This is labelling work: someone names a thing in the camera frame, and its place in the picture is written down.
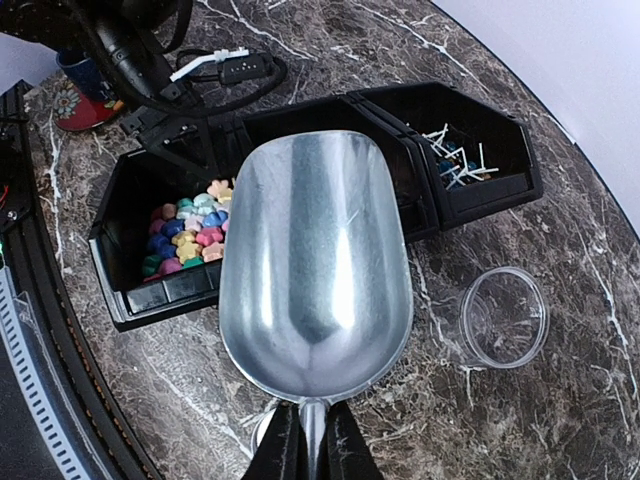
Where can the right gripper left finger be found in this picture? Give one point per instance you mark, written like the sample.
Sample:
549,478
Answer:
281,452

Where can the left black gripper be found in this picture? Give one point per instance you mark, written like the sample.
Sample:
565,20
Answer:
169,118

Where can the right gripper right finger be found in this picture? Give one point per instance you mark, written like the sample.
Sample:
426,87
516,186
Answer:
347,455

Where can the black bin with flower candies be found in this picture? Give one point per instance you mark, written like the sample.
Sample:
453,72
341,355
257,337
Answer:
140,183

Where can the silver metal scoop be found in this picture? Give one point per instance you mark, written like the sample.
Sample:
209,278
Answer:
316,299

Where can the black bin with small candies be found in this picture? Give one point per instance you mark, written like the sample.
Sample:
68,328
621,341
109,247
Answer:
412,191

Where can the clear plastic jar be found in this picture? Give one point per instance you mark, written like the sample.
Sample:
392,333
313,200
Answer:
503,319

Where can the black bin with lollipops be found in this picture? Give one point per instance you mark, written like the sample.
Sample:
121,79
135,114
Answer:
506,141

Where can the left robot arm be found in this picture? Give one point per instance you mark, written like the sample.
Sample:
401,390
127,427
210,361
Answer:
65,24

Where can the pile of flower candies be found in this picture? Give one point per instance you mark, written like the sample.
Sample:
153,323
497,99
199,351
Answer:
189,232

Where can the silver jar lid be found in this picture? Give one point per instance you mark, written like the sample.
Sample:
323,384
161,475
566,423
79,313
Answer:
258,434

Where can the red floral saucer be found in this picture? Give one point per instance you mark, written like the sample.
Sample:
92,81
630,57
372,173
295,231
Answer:
74,112

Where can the dark blue mug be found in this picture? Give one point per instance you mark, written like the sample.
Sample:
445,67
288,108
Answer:
84,73

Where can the pile of lollipops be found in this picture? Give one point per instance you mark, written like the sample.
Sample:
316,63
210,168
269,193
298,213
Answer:
455,169

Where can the black front rail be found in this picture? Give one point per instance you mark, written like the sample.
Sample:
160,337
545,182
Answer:
73,382

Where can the white slotted cable duct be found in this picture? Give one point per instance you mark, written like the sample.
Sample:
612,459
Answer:
32,389

